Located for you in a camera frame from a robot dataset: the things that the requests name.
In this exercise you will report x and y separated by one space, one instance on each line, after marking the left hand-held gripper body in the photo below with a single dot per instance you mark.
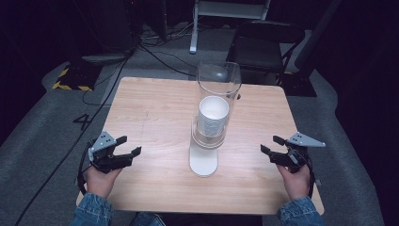
108 160

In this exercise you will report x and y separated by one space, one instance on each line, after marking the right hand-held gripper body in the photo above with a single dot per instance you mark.
290 158

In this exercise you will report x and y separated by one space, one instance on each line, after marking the person's left hand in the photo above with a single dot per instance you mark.
100 183

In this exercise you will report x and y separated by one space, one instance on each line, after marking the person's right hand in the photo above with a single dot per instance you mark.
295 183

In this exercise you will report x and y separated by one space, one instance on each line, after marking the clear cup dispenser white base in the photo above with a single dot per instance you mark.
204 163

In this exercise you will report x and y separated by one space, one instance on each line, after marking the white paper cup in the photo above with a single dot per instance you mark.
213 108

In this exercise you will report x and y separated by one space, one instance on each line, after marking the person's denim leg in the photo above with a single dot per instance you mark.
147 220

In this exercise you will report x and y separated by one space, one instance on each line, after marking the yellow black striped stand base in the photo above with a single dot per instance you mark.
75 78

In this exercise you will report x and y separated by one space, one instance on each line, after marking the black folding chair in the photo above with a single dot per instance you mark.
257 50

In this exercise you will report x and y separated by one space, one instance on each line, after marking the black slanted stand with base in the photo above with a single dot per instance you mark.
313 40

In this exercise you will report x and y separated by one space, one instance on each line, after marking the black cabinet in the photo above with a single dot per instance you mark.
106 25

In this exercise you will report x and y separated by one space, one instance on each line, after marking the white desk frame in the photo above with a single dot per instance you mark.
194 37

